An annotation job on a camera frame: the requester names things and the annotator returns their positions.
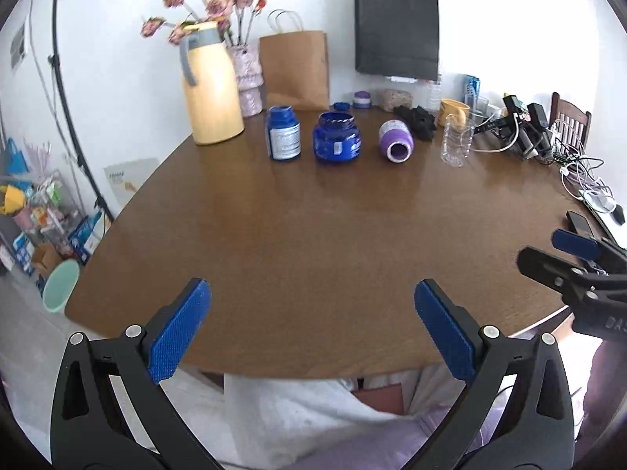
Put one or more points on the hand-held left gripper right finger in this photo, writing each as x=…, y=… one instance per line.
x=445, y=333

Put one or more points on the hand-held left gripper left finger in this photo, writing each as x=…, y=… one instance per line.
x=179, y=333

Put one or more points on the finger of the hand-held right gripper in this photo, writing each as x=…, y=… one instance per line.
x=543, y=262
x=573, y=242

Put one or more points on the person's right forearm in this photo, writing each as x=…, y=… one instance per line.
x=607, y=387

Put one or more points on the clear plastic cup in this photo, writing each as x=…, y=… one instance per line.
x=456, y=144

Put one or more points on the black spare gripper device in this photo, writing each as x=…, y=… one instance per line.
x=531, y=132

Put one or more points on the green bin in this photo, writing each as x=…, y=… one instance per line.
x=61, y=286

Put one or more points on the wooden chair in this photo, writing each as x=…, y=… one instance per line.
x=573, y=115

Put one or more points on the cardboard box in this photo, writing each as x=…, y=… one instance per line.
x=46, y=257

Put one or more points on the person's white clothing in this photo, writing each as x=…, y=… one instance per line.
x=303, y=421

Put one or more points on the white calendar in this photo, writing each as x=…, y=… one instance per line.
x=128, y=181

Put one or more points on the clear glass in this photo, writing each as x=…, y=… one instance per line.
x=481, y=107

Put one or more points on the yellow mug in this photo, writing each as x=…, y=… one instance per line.
x=450, y=110

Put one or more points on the blue snack packet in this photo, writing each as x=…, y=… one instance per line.
x=471, y=89

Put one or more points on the cluttered storage cart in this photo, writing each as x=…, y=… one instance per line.
x=44, y=205

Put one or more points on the black cloth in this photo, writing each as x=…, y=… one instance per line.
x=419, y=120

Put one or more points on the clear water bottle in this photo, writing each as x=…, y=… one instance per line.
x=434, y=94

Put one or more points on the beige speckled container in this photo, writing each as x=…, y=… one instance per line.
x=397, y=100

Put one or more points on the blue open jar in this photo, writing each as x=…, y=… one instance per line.
x=336, y=139

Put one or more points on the blue bottle with label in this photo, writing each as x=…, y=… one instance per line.
x=283, y=132

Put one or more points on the yellow thermos jug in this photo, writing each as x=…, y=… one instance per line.
x=213, y=93

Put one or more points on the small purple white jar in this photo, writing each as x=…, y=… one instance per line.
x=362, y=100

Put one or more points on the blue lid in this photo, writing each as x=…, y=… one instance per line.
x=341, y=106

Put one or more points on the pink white vase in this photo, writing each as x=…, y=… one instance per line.
x=247, y=83

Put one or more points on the black light stand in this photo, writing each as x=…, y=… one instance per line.
x=63, y=93

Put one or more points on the black paper bag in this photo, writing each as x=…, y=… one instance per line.
x=397, y=24

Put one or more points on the brown paper bag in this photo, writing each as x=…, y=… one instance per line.
x=294, y=71

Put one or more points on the pink flower bouquet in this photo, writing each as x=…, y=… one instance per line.
x=218, y=7

